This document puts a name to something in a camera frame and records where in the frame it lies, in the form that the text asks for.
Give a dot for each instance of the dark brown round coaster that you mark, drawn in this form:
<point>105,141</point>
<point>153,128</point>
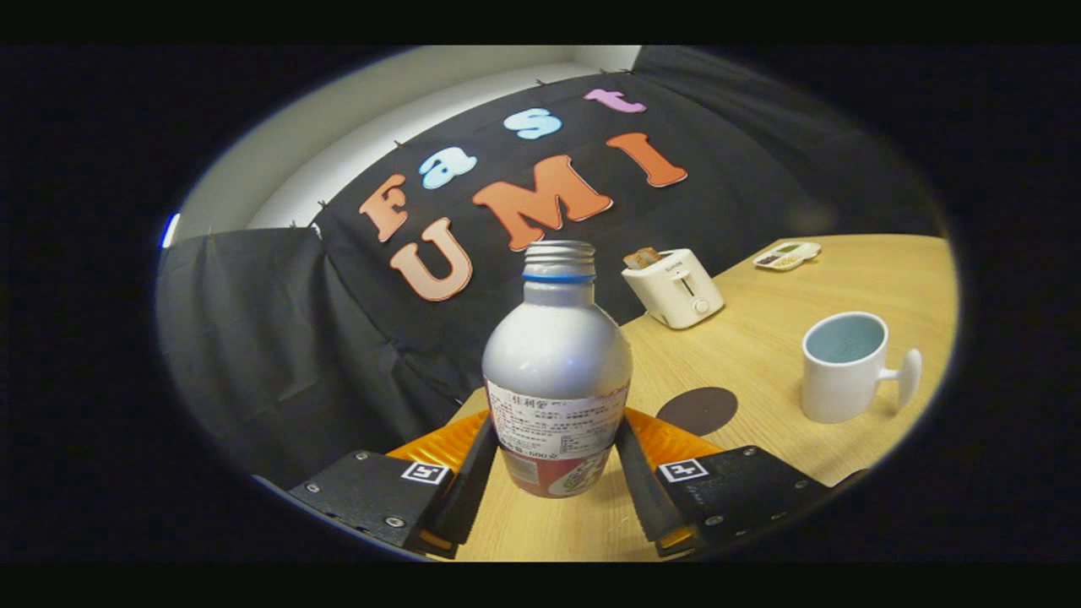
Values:
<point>697,411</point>

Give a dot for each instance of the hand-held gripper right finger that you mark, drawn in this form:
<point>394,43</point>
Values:
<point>646,494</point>

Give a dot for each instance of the white cup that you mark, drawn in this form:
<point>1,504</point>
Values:
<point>832,388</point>

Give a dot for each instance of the black backdrop cloth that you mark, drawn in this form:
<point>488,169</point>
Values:
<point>296,355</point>

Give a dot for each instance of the wooden table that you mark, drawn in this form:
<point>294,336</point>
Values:
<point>760,355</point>

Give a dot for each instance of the white toaster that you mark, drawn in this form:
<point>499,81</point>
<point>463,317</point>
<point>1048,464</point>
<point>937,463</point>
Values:
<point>676,295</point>

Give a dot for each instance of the short ceiling light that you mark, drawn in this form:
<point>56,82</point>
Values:
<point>170,230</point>

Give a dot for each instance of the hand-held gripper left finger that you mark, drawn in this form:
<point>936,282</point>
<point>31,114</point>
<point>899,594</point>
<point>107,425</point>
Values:
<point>471,490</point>

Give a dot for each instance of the silver juice bottle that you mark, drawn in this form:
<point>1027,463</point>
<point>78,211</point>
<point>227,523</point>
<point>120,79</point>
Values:
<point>557,355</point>

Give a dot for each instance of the white divided condiment tray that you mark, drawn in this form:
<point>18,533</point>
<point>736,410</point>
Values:
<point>787,256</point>

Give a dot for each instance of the brown toast slices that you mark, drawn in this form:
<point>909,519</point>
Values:
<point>643,257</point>

